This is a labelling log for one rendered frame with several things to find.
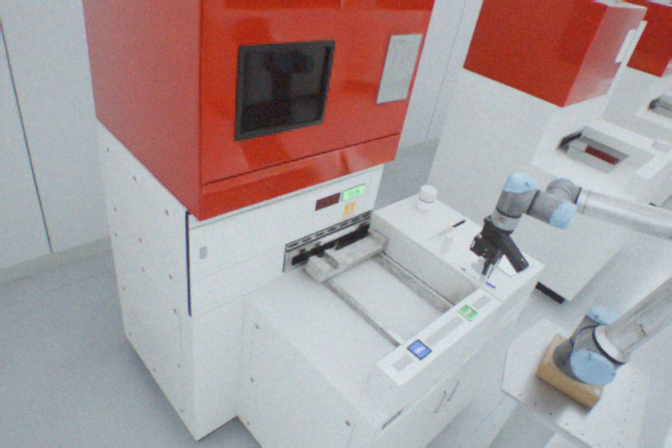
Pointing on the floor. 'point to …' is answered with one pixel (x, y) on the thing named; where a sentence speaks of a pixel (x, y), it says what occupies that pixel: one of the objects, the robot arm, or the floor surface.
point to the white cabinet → (311, 427)
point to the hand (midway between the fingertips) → (485, 280)
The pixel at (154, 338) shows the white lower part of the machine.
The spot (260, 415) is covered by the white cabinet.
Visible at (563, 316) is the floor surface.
